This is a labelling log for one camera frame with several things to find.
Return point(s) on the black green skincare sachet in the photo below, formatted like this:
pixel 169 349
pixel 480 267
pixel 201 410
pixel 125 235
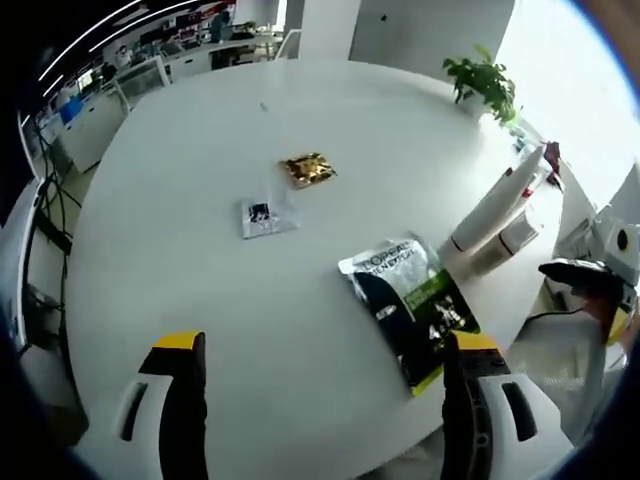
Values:
pixel 400 300

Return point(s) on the potted green plant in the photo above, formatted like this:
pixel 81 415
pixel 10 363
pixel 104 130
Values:
pixel 485 80

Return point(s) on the white low cabinet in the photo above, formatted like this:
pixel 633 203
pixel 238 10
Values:
pixel 90 145

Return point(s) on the blue storage box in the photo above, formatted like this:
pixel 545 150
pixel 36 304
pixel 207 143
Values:
pixel 71 111

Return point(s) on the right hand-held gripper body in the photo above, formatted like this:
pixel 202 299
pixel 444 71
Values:
pixel 627 260

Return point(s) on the white office desk row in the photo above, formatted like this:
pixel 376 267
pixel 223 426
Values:
pixel 190 62

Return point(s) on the grey office chair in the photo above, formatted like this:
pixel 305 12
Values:
pixel 550 380

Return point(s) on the blue packet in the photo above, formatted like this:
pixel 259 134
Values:
pixel 522 143

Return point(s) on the white frame office chair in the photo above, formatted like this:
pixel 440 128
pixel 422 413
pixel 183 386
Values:
pixel 290 45

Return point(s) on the white mesh office chair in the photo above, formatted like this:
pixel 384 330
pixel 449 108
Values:
pixel 142 80

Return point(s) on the small white skincare bottle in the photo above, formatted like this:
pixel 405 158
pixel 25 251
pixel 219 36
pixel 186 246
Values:
pixel 520 240

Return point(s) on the tall white skincare tube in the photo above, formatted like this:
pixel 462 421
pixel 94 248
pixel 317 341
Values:
pixel 480 225

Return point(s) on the dark red bag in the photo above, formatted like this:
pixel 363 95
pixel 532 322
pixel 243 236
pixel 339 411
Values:
pixel 552 155

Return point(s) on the person's right hand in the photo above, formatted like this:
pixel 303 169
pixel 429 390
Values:
pixel 600 312

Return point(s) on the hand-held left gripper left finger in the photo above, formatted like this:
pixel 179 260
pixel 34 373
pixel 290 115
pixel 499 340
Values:
pixel 180 410

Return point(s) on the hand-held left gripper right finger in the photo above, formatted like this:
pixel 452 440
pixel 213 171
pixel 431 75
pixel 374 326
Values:
pixel 470 410

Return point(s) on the gold foil skincare sachet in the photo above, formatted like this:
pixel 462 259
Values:
pixel 307 171

